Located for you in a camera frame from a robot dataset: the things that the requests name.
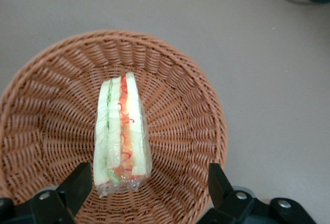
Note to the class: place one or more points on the plastic-wrapped layered sandwich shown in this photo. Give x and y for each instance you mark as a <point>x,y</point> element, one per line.
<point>121,136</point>

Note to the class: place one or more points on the round brown wicker basket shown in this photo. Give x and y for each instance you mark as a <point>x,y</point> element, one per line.
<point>180,110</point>

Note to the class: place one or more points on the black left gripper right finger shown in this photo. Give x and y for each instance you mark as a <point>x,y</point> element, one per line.
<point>221,193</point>

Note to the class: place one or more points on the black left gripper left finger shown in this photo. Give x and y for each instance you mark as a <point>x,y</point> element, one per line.
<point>74,190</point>

